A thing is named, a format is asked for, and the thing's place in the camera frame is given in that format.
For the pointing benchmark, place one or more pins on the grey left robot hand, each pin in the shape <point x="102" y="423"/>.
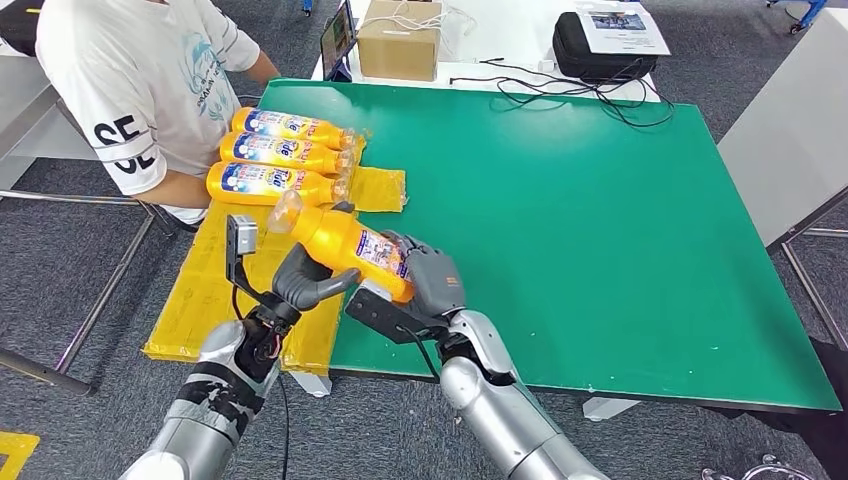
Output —
<point x="305" y="285"/>

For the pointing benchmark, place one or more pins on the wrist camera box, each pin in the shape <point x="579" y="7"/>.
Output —
<point x="238" y="248"/>
<point x="391" y="314"/>

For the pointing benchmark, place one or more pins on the grey metal table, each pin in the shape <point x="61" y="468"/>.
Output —
<point x="20" y="93"/>

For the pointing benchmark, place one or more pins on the pale grey table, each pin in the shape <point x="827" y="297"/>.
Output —
<point x="788" y="132"/>

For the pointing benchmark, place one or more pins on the chrome metal frame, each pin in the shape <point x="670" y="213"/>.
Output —
<point x="762" y="472"/>

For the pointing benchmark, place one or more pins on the person's right forearm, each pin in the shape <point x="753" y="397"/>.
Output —
<point x="172" y="189"/>

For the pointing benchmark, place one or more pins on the black tablet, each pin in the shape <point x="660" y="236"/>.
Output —
<point x="337" y="38"/>

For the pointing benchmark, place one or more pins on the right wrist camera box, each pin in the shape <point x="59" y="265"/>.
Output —
<point x="391" y="314"/>

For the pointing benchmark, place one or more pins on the blue metal frame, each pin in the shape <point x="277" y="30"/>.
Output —
<point x="805" y="10"/>

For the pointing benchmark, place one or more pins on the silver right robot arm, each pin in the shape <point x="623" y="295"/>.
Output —
<point x="503" y="404"/>

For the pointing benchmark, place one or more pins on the brown cardboard box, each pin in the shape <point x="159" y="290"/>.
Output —
<point x="399" y="45"/>

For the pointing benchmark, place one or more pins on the person's left forearm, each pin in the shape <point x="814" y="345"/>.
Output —
<point x="264" y="69"/>

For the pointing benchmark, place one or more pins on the white table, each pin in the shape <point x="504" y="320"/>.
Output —
<point x="503" y="33"/>

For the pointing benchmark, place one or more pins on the yellow floor tape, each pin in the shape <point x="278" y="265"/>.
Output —
<point x="16" y="454"/>

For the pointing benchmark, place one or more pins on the blue metal post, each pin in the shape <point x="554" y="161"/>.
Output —
<point x="307" y="5"/>

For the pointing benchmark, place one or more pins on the black zip case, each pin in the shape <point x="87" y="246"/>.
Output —
<point x="576" y="60"/>

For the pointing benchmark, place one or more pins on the small white adapter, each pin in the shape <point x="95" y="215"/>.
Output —
<point x="546" y="65"/>

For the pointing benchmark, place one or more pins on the black bag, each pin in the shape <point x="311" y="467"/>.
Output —
<point x="18" y="30"/>

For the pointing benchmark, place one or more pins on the white table foot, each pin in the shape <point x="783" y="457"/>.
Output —
<point x="609" y="409"/>
<point x="311" y="385"/>

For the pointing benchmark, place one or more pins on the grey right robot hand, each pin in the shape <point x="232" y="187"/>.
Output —
<point x="434" y="278"/>

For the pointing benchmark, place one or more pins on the yellow taped cardboard mat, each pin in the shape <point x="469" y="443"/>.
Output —
<point x="199" y="291"/>

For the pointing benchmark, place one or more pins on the black stool seat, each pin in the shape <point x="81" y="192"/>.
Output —
<point x="179" y="220"/>

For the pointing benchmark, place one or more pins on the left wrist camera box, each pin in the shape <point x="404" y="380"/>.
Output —
<point x="238" y="248"/>

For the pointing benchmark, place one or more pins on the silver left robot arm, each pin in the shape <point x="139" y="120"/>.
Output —
<point x="218" y="397"/>

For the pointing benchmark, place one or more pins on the white printed paper sheet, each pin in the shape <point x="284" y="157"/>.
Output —
<point x="624" y="33"/>

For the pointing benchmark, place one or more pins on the orange plastic detergent bottle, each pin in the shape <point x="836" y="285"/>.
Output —
<point x="338" y="242"/>
<point x="265" y="182"/>
<point x="285" y="151"/>
<point x="291" y="126"/>

